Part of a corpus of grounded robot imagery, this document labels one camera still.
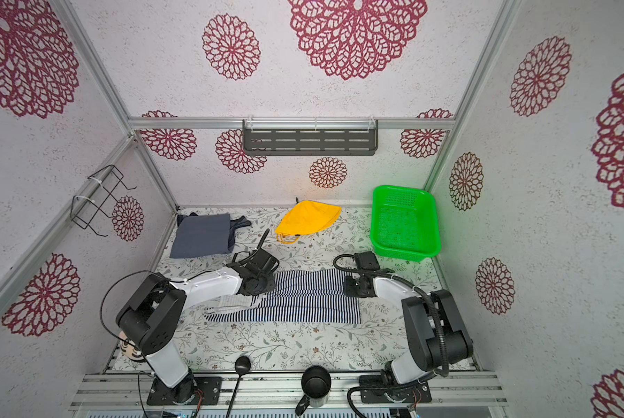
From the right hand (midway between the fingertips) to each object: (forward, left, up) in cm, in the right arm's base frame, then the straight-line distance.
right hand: (348, 285), depth 94 cm
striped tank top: (-4, +13, 0) cm, 14 cm away
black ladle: (-28, +33, 0) cm, 43 cm away
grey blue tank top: (+21, +58, +2) cm, 62 cm away
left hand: (-1, +28, +1) cm, 28 cm away
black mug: (-31, +11, 0) cm, 33 cm away
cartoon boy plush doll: (-26, +64, +8) cm, 69 cm away
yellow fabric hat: (+33, +18, -1) cm, 38 cm away
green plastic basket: (+33, -27, -4) cm, 43 cm away
